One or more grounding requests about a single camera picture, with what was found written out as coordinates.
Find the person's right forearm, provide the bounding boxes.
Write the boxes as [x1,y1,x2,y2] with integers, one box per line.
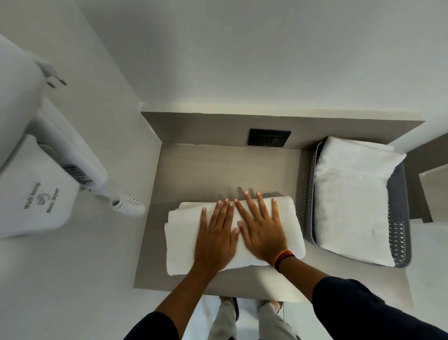
[279,256,331,302]

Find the large folded white towel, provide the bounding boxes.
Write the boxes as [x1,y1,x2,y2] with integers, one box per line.
[313,167,397,268]

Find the grey plastic basket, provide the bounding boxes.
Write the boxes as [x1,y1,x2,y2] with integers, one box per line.
[297,138,412,269]

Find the dark navy shirt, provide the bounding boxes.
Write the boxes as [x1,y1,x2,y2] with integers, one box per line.
[123,276,448,340]

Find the black wall socket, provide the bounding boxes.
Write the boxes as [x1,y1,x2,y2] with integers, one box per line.
[247,128,292,148]

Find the person's left forearm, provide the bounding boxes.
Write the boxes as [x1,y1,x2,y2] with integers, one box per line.
[154,261,219,338]

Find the white coiled cord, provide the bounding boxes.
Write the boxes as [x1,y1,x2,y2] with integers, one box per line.
[81,185,146,216]

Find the small folded white towel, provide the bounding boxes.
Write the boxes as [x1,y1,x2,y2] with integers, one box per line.
[316,136,407,181]

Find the white hair dryer wall holder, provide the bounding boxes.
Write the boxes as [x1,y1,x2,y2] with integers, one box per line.
[0,134,81,239]

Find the beige wooden shelf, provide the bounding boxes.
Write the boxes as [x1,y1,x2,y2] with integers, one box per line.
[418,163,448,223]

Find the orange and red thread bracelet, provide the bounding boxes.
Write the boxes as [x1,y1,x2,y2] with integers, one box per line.
[273,249,295,273]

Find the white hair dryer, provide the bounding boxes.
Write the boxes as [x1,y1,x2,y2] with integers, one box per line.
[0,33,110,197]

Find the person's left hand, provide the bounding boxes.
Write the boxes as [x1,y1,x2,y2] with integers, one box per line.
[194,199,240,273]

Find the person's right hand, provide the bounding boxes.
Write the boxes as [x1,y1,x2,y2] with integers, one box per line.
[234,191,289,264]

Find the light grey trousers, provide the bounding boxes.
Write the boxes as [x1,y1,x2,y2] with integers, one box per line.
[207,301,301,340]

